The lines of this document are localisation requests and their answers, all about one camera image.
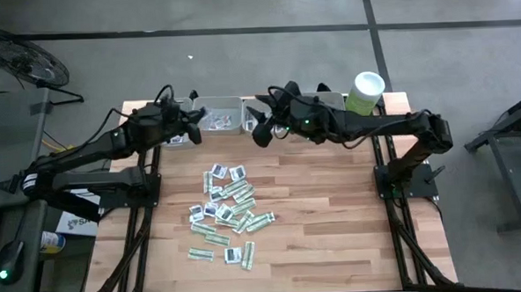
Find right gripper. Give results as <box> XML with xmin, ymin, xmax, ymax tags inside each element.
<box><xmin>245</xmin><ymin>79</ymin><xmax>332</xmax><ymax>150</ymax></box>

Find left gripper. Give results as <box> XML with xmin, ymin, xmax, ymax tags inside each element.
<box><xmin>159</xmin><ymin>99</ymin><xmax>209</xmax><ymax>147</ymax></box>

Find light grey plastic bin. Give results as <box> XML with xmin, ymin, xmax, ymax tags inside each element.
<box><xmin>299</xmin><ymin>91</ymin><xmax>348</xmax><ymax>119</ymax></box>
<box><xmin>159</xmin><ymin>97</ymin><xmax>198</xmax><ymax>151</ymax></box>
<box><xmin>240</xmin><ymin>94</ymin><xmax>296</xmax><ymax>137</ymax></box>
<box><xmin>190</xmin><ymin>94</ymin><xmax>246</xmax><ymax>138</ymax></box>

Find green disinfectant wipes canister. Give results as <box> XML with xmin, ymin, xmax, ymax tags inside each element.
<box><xmin>342</xmin><ymin>69</ymin><xmax>388</xmax><ymax>119</ymax></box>

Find white printed cardboard box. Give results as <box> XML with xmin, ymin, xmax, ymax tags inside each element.
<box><xmin>53</xmin><ymin>187</ymin><xmax>103</xmax><ymax>238</ymax></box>

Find black clamp lever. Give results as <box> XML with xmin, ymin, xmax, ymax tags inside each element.
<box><xmin>422</xmin><ymin>164</ymin><xmax>447</xmax><ymax>185</ymax></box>

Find black floor fan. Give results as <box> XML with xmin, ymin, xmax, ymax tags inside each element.
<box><xmin>0</xmin><ymin>22</ymin><xmax>86</xmax><ymax>109</ymax></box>

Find white yellow can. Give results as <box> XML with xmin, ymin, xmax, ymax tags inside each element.
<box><xmin>39</xmin><ymin>230</ymin><xmax>67</xmax><ymax>256</ymax></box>

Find grey desk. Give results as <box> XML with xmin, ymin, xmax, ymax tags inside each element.
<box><xmin>0</xmin><ymin>86</ymin><xmax>60</xmax><ymax>292</ymax></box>

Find black computer mouse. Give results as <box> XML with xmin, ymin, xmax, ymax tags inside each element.
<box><xmin>0</xmin><ymin>238</ymin><xmax>28</xmax><ymax>287</ymax></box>

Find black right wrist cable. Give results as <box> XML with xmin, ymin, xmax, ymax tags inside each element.
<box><xmin>266</xmin><ymin>84</ymin><xmax>299</xmax><ymax>141</ymax></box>

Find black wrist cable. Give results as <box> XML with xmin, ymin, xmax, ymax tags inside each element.
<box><xmin>75</xmin><ymin>83</ymin><xmax>178</xmax><ymax>149</ymax></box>
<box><xmin>266</xmin><ymin>84</ymin><xmax>299</xmax><ymax>141</ymax></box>

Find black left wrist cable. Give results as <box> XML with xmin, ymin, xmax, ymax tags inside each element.
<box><xmin>75</xmin><ymin>83</ymin><xmax>178</xmax><ymax>149</ymax></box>

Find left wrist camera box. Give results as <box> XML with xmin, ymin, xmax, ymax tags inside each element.
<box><xmin>128</xmin><ymin>104</ymin><xmax>164</xmax><ymax>130</ymax></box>

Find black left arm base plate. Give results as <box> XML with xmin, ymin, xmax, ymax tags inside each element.
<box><xmin>97</xmin><ymin>174</ymin><xmax>163</xmax><ymax>211</ymax></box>

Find yellow power cord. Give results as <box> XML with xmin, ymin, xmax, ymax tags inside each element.
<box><xmin>41</xmin><ymin>135</ymin><xmax>75</xmax><ymax>153</ymax></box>

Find black aluminium frame rail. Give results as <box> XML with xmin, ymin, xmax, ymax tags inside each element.
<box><xmin>367</xmin><ymin>111</ymin><xmax>415</xmax><ymax>289</ymax></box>
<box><xmin>110</xmin><ymin>143</ymin><xmax>167</xmax><ymax>292</ymax></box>
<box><xmin>378</xmin><ymin>129</ymin><xmax>429</xmax><ymax>289</ymax></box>
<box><xmin>128</xmin><ymin>206</ymin><xmax>160</xmax><ymax>292</ymax></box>

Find black cable sleeve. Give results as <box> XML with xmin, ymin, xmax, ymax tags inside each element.
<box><xmin>32</xmin><ymin>187</ymin><xmax>103</xmax><ymax>226</ymax></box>

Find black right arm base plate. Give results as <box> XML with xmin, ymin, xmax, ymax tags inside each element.
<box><xmin>373</xmin><ymin>162</ymin><xmax>440</xmax><ymax>201</ymax></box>

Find black aluminium frame brace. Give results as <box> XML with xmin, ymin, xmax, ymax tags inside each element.
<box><xmin>85</xmin><ymin>220</ymin><xmax>156</xmax><ymax>292</ymax></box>
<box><xmin>389</xmin><ymin>210</ymin><xmax>456</xmax><ymax>289</ymax></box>

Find small black bracket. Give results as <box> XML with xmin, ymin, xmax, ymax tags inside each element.
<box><xmin>0</xmin><ymin>173</ymin><xmax>24</xmax><ymax>195</ymax></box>

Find grey metal cart frame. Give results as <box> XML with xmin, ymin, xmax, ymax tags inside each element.
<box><xmin>462</xmin><ymin>88</ymin><xmax>521</xmax><ymax>236</ymax></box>

